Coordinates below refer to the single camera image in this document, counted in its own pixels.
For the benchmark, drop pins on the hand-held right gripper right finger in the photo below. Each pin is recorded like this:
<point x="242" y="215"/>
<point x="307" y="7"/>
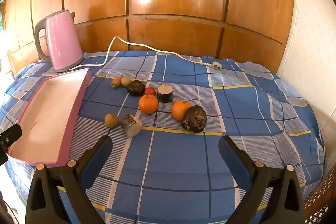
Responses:
<point x="233" y="161"/>

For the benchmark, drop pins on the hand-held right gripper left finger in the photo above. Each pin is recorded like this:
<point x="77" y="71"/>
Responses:
<point x="97" y="161"/>

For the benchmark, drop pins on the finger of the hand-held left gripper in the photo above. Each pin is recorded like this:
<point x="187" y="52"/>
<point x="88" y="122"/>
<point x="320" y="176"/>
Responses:
<point x="11" y="134"/>

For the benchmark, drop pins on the pink shallow tray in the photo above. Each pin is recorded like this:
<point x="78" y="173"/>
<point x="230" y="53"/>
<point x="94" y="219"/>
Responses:
<point x="44" y="113"/>

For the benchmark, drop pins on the large dark brown fruit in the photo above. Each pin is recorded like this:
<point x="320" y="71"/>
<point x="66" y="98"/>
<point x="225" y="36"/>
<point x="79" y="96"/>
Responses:
<point x="195" y="119"/>

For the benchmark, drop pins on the orange tangerine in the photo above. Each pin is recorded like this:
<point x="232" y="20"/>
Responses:
<point x="179" y="109"/>
<point x="148" y="104"/>

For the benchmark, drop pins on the small orange carrot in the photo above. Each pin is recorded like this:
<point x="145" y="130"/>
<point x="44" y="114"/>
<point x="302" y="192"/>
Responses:
<point x="116" y="81"/>

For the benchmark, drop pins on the dark brown round fruit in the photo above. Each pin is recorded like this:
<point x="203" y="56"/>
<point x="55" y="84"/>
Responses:
<point x="136" y="88"/>

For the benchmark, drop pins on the small red tomato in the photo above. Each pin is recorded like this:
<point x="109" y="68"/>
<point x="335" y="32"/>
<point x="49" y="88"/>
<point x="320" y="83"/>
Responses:
<point x="150" y="91"/>

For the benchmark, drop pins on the dark cylinder with pale top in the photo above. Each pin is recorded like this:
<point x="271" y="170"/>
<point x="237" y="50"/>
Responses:
<point x="165" y="95"/>

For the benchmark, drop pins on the blue plaid cloth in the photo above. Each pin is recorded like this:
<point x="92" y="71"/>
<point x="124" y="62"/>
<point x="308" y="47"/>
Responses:
<point x="183" y="161"/>

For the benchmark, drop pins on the wicker chair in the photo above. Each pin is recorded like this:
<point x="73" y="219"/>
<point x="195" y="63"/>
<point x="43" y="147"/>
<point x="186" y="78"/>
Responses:
<point x="317" y="203"/>

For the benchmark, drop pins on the pink electric kettle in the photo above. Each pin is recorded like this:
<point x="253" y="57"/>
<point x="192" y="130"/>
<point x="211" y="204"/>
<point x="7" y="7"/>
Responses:
<point x="63" y="40"/>

